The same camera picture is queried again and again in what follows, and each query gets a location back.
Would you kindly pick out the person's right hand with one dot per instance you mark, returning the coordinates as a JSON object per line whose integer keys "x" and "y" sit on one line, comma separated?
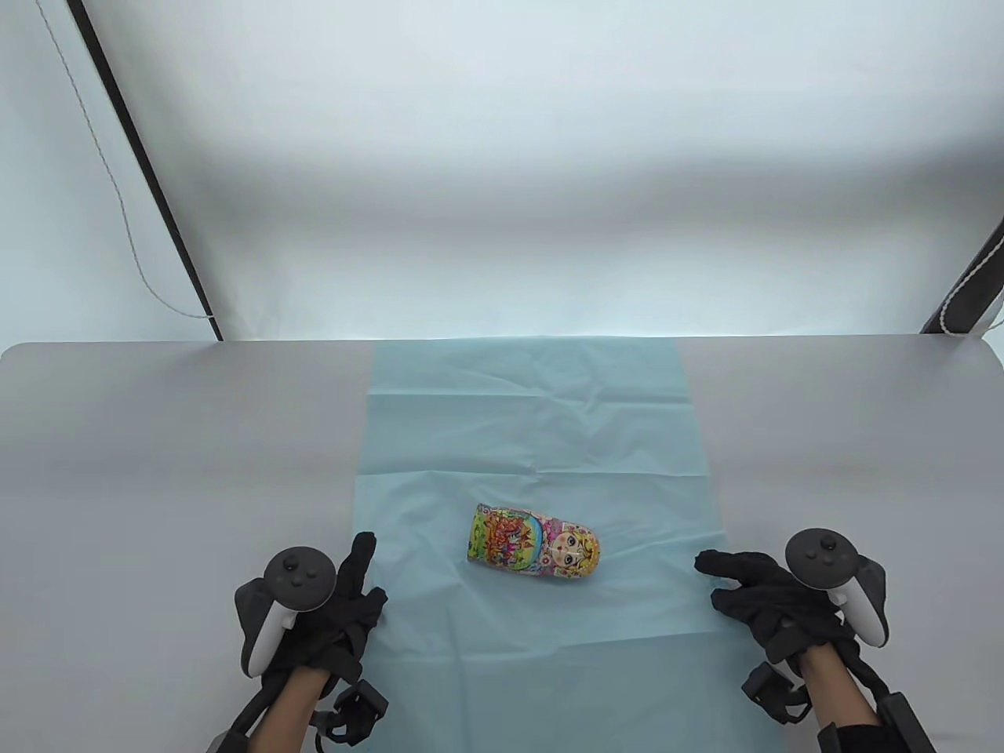
{"x": 753, "y": 596}

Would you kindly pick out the person's left hand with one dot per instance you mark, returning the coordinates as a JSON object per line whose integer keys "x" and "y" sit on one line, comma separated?
{"x": 345, "y": 620}

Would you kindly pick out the colourful painted nesting doll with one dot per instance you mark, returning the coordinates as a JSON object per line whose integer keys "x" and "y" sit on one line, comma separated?
{"x": 533, "y": 543}

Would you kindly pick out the light blue gift wrapping paper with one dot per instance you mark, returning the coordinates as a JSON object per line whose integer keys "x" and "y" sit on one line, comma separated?
{"x": 549, "y": 439}

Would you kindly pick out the person's right forearm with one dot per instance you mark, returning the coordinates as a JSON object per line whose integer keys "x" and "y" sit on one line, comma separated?
{"x": 835, "y": 690}

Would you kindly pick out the black and white controller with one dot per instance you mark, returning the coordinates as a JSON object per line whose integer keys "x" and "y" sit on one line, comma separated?
{"x": 820, "y": 557}
{"x": 298, "y": 576}

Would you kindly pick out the black sensor box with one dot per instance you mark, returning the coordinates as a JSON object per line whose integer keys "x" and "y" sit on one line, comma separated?
{"x": 902, "y": 722}
{"x": 226, "y": 742}

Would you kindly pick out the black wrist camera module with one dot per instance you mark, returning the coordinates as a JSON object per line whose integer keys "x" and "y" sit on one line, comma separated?
{"x": 773, "y": 690}
{"x": 361, "y": 706}

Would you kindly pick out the black frame pole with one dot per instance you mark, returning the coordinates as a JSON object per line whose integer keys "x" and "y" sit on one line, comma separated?
{"x": 969, "y": 286}
{"x": 141, "y": 165}

